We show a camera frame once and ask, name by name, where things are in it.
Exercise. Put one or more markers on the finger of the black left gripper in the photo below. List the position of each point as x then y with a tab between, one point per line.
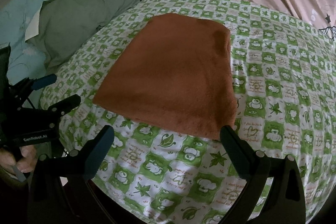
66	105
43	82

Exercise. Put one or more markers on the grey green pillow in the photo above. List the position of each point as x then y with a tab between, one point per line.
65	25

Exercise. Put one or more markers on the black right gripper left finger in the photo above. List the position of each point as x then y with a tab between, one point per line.
59	189

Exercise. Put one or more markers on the green white checkered bedsheet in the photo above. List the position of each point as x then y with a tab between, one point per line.
284	82

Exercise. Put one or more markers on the light blue floral blanket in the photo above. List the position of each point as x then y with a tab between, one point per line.
25	60

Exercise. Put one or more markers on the white paper tag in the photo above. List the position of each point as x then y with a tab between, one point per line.
33	28

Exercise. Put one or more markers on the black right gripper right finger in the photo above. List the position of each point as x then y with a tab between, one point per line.
285	202

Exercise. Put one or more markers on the rust orange small garment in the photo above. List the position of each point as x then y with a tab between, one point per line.
176	75

